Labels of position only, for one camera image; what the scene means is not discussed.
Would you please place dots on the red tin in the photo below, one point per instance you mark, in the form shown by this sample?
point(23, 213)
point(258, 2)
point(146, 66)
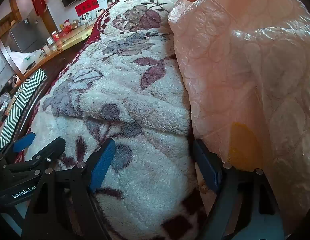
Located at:
point(55, 36)

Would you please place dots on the red plush doll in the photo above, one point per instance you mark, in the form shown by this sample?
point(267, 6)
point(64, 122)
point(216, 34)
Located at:
point(66, 26)

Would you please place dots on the pink quilted blanket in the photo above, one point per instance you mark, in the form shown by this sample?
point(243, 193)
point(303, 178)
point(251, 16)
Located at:
point(245, 80)

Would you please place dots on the brown plush bear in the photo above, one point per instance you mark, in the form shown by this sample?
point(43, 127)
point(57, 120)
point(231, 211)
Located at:
point(75, 23)

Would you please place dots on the red wall banner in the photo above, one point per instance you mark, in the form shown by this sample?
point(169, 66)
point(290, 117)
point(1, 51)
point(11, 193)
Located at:
point(87, 6)

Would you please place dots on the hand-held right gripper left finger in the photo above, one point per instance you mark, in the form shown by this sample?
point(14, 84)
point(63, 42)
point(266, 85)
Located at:
point(103, 165)

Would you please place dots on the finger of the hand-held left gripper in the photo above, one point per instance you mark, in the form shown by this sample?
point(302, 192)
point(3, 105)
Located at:
point(51, 150)
point(23, 141)

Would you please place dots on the grey cabinet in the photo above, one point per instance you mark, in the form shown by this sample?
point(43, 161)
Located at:
point(21, 36)

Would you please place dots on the green white striped box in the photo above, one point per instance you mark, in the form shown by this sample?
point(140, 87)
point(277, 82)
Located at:
point(20, 102)

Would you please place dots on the wooden marble-top table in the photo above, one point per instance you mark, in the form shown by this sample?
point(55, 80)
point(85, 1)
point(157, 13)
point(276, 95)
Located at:
point(72, 33)

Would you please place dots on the floral fleece blanket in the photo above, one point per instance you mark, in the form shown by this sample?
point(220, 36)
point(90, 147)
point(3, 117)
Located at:
point(135, 100)

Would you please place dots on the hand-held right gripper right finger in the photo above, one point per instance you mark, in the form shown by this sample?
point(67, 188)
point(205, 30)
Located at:
point(207, 167)

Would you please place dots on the white plastic bag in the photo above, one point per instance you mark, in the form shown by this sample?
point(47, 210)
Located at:
point(22, 58)

